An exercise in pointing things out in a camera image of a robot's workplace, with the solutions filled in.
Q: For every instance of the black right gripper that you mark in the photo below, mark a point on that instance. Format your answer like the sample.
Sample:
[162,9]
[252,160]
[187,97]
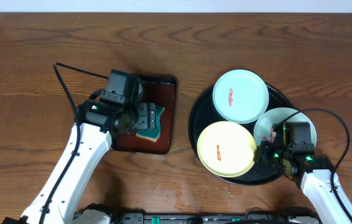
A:
[262,152]

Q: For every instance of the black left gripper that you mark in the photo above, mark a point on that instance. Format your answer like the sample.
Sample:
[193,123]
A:
[148,117]

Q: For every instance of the green yellow sponge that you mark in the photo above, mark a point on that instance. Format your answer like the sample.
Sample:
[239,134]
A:
[148,125]

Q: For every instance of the yellow plate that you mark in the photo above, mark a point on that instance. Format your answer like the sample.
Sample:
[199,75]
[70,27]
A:
[226,149]

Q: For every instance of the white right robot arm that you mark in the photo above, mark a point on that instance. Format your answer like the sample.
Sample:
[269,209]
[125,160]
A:
[314,175]

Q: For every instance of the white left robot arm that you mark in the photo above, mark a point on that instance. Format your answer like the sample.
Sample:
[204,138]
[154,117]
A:
[91,138]

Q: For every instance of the rectangular brown water tray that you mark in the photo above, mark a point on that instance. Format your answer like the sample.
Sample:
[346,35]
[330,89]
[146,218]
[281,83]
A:
[160,91]

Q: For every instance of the right light green plate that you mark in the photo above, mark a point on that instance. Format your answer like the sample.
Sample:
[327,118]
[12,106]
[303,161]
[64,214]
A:
[262,129]

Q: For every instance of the light green plate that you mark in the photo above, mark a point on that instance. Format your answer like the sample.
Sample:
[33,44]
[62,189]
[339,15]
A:
[240,96]
[262,129]

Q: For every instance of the upper light green plate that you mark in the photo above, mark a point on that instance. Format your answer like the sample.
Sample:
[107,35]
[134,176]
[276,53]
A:
[240,96]

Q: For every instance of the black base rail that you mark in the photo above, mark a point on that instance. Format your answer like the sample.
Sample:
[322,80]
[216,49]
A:
[253,215]

